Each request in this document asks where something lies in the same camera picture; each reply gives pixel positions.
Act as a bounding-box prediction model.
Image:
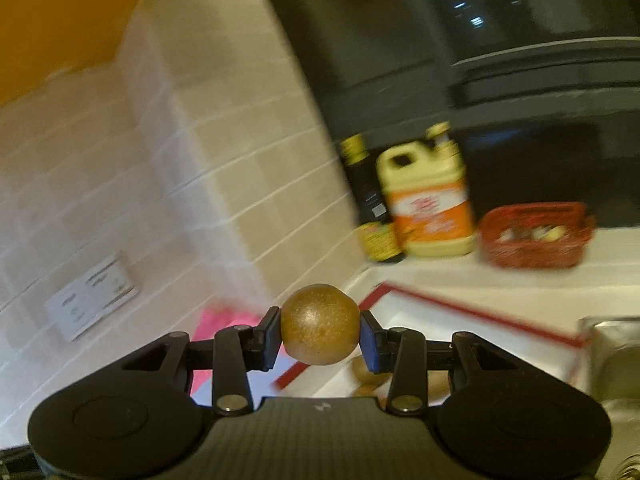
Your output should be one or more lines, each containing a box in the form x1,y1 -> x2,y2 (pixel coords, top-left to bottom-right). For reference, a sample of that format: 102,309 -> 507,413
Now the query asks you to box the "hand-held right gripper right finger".
359,310 -> 511,417

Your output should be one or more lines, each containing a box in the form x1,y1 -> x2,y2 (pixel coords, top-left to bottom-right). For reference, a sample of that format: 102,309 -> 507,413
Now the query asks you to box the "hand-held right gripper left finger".
117,306 -> 282,415

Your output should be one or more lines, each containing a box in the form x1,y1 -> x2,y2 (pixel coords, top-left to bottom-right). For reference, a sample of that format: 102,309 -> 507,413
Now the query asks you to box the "brown kiwi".
351,354 -> 396,396

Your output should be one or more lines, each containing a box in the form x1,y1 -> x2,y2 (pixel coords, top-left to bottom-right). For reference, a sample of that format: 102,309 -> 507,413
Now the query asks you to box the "round brown speckled fruit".
280,284 -> 361,365

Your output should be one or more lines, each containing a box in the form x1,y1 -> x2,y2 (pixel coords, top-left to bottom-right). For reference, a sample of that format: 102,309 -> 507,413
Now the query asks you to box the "red box white inside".
272,281 -> 590,408

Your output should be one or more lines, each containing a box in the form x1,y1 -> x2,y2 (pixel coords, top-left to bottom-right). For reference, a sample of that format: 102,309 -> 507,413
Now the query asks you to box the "blue quilted mat pink ruffle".
189,302 -> 273,397

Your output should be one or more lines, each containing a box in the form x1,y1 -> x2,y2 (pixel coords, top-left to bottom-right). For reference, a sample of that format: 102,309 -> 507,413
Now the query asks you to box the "small dark bottle yellow label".
356,221 -> 405,264

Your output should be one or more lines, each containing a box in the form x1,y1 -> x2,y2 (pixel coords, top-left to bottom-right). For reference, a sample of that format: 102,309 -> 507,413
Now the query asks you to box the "yellow plastic jug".
375,122 -> 476,259

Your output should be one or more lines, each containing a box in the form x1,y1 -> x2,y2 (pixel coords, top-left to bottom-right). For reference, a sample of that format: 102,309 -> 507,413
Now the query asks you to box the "tall dark bottle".
340,133 -> 393,228

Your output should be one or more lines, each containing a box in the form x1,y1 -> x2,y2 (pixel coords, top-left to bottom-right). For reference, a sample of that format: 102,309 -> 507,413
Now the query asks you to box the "red plastic basket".
477,202 -> 597,268

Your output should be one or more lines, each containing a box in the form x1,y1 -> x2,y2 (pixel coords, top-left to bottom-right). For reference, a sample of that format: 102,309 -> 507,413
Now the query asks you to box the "pale round produce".
500,225 -> 568,243

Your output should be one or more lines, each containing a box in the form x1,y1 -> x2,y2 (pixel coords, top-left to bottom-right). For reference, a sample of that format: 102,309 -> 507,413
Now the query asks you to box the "metal sink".
577,316 -> 640,411

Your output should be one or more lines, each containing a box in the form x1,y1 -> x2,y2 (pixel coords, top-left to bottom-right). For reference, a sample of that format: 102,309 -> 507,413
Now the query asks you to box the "dark window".
250,0 -> 640,231

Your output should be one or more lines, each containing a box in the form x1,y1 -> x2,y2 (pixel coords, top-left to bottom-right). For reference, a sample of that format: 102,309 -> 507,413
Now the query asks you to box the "white beige wall socket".
82,252 -> 141,311

